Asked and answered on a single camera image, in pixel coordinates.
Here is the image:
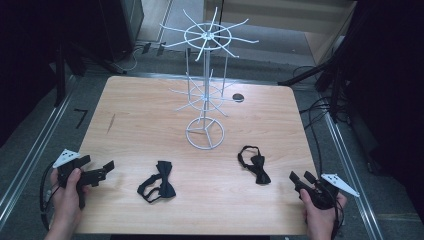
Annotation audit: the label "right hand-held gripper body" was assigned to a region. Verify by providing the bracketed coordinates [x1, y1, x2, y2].
[299, 173, 361, 211]

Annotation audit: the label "dark glass-door cabinet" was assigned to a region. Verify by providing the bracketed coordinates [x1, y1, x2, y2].
[99, 0, 145, 63]

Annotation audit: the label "person's right hand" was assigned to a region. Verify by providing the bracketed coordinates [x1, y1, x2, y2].
[299, 188, 348, 233]

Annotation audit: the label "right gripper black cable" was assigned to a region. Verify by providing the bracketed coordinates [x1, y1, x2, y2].
[332, 198, 346, 240]

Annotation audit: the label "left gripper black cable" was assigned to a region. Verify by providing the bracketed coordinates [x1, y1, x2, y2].
[39, 161, 61, 231]

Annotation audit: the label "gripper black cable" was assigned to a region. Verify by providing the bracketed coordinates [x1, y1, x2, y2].
[39, 161, 61, 231]
[332, 198, 346, 240]

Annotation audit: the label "beige wooden cabinet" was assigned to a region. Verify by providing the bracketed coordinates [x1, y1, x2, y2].
[203, 0, 358, 65]

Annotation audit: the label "black bow tie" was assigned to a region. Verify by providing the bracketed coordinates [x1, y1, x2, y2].
[136, 160, 177, 204]
[237, 145, 272, 185]

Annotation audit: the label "white wire display rack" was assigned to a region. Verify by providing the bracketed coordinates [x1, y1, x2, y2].
[159, 7, 260, 151]

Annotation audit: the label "white floor cable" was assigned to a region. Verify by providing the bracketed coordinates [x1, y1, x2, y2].
[121, 45, 148, 74]

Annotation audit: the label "black metal stand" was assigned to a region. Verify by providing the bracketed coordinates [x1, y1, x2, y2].
[53, 38, 128, 108]
[277, 31, 359, 124]

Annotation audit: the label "person's left hand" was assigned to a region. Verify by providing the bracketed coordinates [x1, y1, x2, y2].
[49, 168, 91, 232]

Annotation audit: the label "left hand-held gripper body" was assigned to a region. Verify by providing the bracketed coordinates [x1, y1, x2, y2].
[52, 148, 108, 210]

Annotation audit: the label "black floor cables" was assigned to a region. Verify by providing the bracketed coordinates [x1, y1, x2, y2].
[293, 64, 339, 169]

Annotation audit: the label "aluminium floor rail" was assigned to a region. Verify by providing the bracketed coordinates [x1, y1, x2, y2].
[323, 111, 385, 240]
[0, 75, 77, 219]

